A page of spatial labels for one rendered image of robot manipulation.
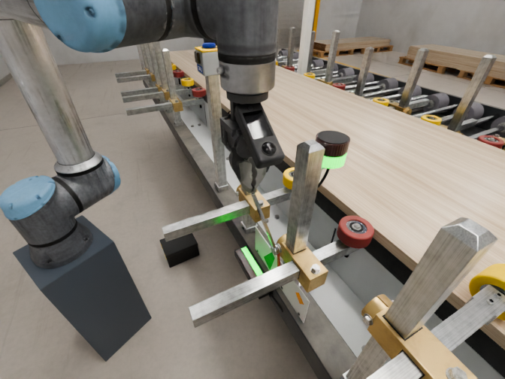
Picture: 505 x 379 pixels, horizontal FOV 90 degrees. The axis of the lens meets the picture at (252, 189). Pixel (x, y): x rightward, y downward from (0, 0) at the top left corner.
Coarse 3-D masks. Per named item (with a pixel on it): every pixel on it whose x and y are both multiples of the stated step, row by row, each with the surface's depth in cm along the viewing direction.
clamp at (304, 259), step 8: (280, 240) 63; (288, 248) 60; (288, 256) 60; (296, 256) 58; (304, 256) 58; (312, 256) 58; (296, 264) 57; (304, 264) 56; (312, 264) 56; (320, 264) 56; (304, 272) 54; (320, 272) 54; (304, 280) 55; (312, 280) 54; (320, 280) 56; (304, 288) 56; (312, 288) 56
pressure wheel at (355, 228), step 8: (352, 216) 63; (344, 224) 61; (352, 224) 61; (360, 224) 61; (368, 224) 61; (344, 232) 59; (352, 232) 59; (360, 232) 59; (368, 232) 59; (344, 240) 60; (352, 240) 58; (360, 240) 57; (368, 240) 58
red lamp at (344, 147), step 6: (318, 132) 47; (318, 138) 45; (324, 144) 44; (330, 144) 43; (336, 144) 43; (342, 144) 43; (348, 144) 44; (330, 150) 44; (336, 150) 44; (342, 150) 44
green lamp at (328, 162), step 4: (324, 156) 45; (340, 156) 45; (344, 156) 45; (324, 160) 45; (328, 160) 45; (332, 160) 45; (336, 160) 45; (340, 160) 45; (344, 160) 46; (324, 164) 46; (328, 164) 46; (332, 164) 45; (336, 164) 45; (340, 164) 46
